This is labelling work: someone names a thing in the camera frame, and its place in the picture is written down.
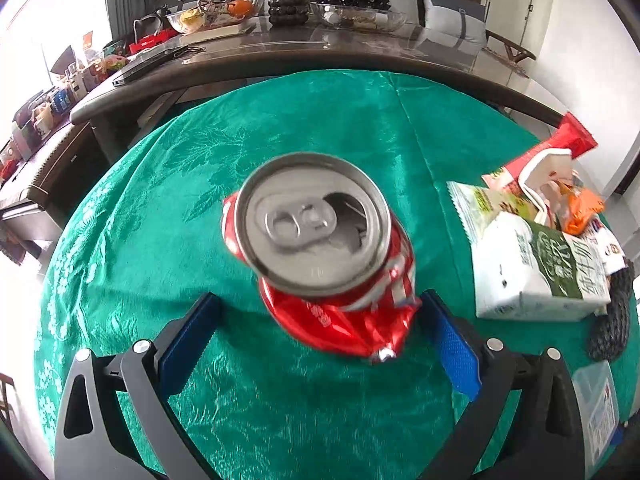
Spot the long red snack wrapper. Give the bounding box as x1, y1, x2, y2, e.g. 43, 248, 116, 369
482, 111, 598, 191

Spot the red flat box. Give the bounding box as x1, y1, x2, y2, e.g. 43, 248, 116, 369
129, 30, 178, 56

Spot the green white snack packet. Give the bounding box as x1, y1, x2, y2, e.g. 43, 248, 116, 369
446, 180, 538, 241

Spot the row of small boxes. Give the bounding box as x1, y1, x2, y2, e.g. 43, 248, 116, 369
0, 42, 131, 171

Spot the glass bowl with snacks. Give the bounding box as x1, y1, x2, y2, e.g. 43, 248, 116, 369
311, 2, 408, 33

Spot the white red wrapper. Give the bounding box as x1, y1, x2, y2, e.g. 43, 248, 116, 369
517, 149, 573, 223

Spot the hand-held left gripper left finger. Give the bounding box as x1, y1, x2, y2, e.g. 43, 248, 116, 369
54, 291, 223, 480

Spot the wooden chair armrest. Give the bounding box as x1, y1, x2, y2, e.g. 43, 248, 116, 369
482, 30, 536, 78

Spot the black mesh bag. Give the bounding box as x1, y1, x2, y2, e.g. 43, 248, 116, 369
586, 260, 636, 362

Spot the beige book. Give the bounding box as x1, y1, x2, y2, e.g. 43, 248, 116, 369
177, 25, 256, 48

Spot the orange snack packet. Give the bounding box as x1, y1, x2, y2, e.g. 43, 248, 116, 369
557, 180, 606, 236

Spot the black bumpy plant pot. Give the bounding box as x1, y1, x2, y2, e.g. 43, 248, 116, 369
267, 0, 312, 28

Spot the glass bowl with fruit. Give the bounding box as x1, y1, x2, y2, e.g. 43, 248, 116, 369
167, 0, 263, 35

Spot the white printed snack packet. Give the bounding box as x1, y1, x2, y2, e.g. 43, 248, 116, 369
582, 215, 628, 276

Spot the dark wooden table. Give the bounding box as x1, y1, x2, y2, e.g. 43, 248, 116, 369
70, 10, 573, 166

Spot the clear plastic container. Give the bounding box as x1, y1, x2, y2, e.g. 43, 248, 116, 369
570, 360, 623, 471

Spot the dark low sideboard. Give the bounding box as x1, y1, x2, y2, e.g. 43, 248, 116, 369
0, 120, 101, 241

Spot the green patterned tablecloth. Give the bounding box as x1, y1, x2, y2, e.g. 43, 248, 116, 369
34, 70, 640, 480

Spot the crushed red soda can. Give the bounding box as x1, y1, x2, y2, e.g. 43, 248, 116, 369
221, 152, 421, 363

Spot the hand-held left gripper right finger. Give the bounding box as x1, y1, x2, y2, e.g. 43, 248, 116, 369
417, 289, 586, 480

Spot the white green milk carton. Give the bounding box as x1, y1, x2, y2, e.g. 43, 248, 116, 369
472, 211, 612, 322

